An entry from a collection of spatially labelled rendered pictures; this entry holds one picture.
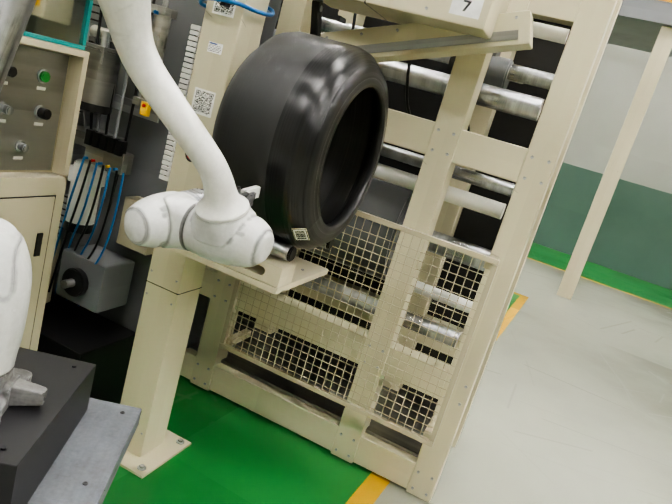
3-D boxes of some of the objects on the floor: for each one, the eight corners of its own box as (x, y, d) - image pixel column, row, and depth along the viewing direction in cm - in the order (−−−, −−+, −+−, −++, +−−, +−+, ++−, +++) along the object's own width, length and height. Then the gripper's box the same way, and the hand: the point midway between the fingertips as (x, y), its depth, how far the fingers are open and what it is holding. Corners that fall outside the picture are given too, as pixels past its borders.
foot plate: (80, 442, 206) (81, 437, 205) (134, 414, 230) (135, 409, 230) (141, 479, 197) (143, 473, 197) (190, 444, 222) (192, 439, 221)
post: (109, 444, 209) (294, -411, 150) (135, 428, 222) (315, -367, 163) (139, 461, 205) (340, -412, 146) (164, 444, 218) (359, -367, 159)
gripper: (228, 201, 130) (282, 185, 151) (179, 182, 134) (238, 169, 155) (223, 232, 133) (276, 212, 154) (175, 213, 137) (234, 197, 158)
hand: (250, 193), depth 151 cm, fingers closed
